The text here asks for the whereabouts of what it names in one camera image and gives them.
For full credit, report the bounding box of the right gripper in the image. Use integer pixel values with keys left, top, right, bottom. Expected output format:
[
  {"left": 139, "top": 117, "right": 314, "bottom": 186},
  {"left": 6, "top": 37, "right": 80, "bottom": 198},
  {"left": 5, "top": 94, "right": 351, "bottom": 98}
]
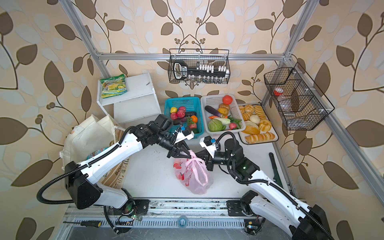
[{"left": 193, "top": 148, "right": 236, "bottom": 171}]

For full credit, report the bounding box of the pink plastic grocery bag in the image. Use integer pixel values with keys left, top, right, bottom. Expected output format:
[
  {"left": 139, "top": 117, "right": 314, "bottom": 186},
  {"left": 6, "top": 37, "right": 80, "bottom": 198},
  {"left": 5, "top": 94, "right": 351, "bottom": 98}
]
[{"left": 173, "top": 150, "right": 214, "bottom": 195}]

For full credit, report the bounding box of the teal plastic fruit basket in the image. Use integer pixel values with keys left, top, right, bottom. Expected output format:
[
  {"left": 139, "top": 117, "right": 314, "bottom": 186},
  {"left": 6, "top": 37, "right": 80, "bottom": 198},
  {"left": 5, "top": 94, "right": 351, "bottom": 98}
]
[{"left": 164, "top": 97, "right": 204, "bottom": 139}]

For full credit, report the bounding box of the cream canvas tote bag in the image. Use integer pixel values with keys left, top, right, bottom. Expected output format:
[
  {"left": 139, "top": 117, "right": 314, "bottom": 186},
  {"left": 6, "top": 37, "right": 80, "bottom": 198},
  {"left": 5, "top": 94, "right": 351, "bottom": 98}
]
[{"left": 60, "top": 115, "right": 130, "bottom": 189}]

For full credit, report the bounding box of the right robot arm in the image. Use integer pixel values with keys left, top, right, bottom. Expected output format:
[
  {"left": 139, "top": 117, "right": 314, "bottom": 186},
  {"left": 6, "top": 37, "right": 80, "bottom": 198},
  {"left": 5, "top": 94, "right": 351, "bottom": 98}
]
[{"left": 196, "top": 134, "right": 333, "bottom": 240}]

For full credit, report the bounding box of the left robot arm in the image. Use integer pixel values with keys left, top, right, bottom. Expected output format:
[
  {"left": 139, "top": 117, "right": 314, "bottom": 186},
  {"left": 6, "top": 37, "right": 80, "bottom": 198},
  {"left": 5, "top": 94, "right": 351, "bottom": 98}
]
[{"left": 37, "top": 115, "right": 194, "bottom": 215}]

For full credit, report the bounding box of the green cabbage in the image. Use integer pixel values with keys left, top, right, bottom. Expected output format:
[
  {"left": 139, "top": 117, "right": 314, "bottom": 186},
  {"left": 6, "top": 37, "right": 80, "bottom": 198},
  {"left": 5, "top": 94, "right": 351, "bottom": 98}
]
[{"left": 208, "top": 118, "right": 226, "bottom": 132}]

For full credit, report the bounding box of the orange fruit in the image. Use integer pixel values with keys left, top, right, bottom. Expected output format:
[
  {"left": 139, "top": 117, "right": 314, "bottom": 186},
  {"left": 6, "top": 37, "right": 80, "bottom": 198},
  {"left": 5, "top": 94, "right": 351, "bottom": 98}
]
[{"left": 191, "top": 116, "right": 198, "bottom": 123}]

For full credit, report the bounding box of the bread tray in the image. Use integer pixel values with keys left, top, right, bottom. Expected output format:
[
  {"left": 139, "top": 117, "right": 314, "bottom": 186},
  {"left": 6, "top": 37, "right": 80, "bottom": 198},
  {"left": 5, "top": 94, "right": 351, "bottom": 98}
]
[{"left": 239, "top": 105, "right": 279, "bottom": 145}]

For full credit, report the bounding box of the yellow lemon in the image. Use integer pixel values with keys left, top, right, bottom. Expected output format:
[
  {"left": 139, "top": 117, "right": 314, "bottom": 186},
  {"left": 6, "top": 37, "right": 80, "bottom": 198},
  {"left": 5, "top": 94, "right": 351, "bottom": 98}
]
[{"left": 170, "top": 107, "right": 178, "bottom": 114}]

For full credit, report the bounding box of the purple eggplant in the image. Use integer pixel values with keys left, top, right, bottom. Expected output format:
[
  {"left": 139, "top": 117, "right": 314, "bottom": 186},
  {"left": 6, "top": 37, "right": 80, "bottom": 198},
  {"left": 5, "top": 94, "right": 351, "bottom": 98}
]
[{"left": 205, "top": 106, "right": 222, "bottom": 118}]

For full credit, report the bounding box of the red tomato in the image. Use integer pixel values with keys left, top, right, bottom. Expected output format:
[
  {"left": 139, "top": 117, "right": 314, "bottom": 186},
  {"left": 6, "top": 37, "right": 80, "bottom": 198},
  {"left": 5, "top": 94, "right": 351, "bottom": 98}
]
[{"left": 222, "top": 95, "right": 233, "bottom": 105}]

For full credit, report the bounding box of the white plastic vegetable basket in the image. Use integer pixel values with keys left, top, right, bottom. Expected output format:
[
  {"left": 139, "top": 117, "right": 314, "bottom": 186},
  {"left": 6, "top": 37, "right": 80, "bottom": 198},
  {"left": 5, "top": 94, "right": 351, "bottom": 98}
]
[{"left": 201, "top": 94, "right": 246, "bottom": 135}]

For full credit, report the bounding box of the white two-tier shelf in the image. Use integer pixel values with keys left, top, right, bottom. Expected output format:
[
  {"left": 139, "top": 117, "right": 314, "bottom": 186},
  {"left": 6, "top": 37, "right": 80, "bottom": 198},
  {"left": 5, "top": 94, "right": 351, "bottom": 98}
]
[{"left": 97, "top": 73, "right": 162, "bottom": 124}]

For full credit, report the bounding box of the green snack bag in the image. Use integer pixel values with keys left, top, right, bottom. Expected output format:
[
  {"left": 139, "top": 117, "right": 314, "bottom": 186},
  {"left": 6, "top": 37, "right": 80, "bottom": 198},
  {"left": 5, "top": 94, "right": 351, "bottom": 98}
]
[{"left": 100, "top": 74, "right": 128, "bottom": 99}]

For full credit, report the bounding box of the black yellow screwdriver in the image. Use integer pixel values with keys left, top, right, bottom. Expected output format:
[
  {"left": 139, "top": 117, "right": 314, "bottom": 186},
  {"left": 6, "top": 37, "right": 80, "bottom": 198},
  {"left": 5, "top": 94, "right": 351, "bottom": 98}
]
[{"left": 63, "top": 220, "right": 102, "bottom": 228}]

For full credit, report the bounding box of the green black handled tool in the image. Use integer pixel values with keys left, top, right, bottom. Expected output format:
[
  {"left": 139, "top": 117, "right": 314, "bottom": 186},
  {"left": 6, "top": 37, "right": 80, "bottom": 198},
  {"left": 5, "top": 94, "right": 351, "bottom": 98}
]
[{"left": 269, "top": 153, "right": 284, "bottom": 188}]

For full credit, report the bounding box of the black wire basket with bottles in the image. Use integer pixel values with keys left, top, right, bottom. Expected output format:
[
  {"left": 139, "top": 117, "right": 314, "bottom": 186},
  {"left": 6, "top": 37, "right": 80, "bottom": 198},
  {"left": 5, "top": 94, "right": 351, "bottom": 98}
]
[{"left": 168, "top": 48, "right": 231, "bottom": 86}]

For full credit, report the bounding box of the black wire wall basket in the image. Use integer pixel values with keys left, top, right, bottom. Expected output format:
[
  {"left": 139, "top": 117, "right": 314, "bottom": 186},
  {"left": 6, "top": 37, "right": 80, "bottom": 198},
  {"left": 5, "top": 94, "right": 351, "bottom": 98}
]
[{"left": 264, "top": 63, "right": 335, "bottom": 131}]

